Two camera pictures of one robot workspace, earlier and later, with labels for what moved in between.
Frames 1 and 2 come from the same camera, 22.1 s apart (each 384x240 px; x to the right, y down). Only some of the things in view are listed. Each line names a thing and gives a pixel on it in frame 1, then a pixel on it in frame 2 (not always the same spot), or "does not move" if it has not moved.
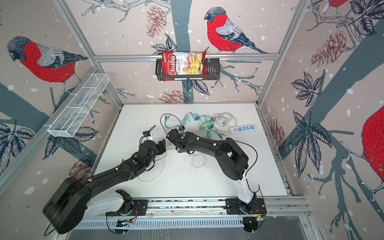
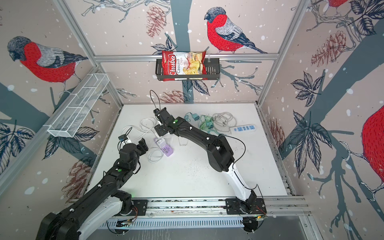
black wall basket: x=213 y=71 does not move
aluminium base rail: x=275 y=206 does not move
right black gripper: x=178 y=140 → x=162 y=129
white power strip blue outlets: x=242 y=128 does not move
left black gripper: x=161 y=146 → x=142 y=146
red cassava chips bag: x=183 y=63 does not move
